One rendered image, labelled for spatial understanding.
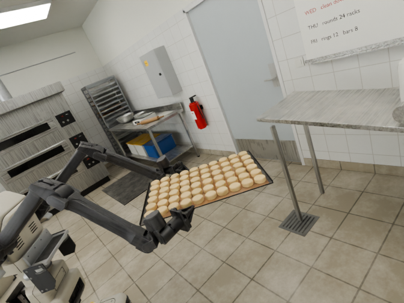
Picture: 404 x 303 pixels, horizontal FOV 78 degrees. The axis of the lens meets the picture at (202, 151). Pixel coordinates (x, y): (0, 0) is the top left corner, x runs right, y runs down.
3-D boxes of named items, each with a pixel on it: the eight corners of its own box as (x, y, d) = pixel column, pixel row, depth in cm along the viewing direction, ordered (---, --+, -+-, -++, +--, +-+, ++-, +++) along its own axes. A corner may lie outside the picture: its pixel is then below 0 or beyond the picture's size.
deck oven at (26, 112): (34, 232, 412) (-54, 121, 343) (30, 213, 507) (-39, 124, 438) (118, 180, 489) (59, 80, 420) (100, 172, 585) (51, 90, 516)
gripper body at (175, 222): (182, 209, 100) (169, 221, 95) (191, 229, 104) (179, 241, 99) (172, 207, 105) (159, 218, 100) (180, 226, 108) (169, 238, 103)
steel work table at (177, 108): (127, 165, 553) (104, 125, 520) (153, 149, 589) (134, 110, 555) (170, 178, 402) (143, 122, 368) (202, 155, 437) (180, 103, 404)
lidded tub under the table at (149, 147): (148, 157, 467) (142, 145, 458) (167, 145, 490) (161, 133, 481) (157, 159, 437) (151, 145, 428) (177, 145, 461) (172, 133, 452)
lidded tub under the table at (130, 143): (131, 154, 536) (125, 143, 527) (149, 143, 558) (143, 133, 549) (137, 155, 505) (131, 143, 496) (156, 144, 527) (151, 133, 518)
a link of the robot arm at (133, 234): (61, 192, 101) (43, 204, 91) (67, 181, 100) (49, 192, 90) (154, 242, 105) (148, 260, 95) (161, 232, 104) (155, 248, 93)
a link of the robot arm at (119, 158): (93, 151, 145) (91, 159, 136) (97, 142, 144) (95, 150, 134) (160, 177, 162) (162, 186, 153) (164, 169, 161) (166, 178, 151)
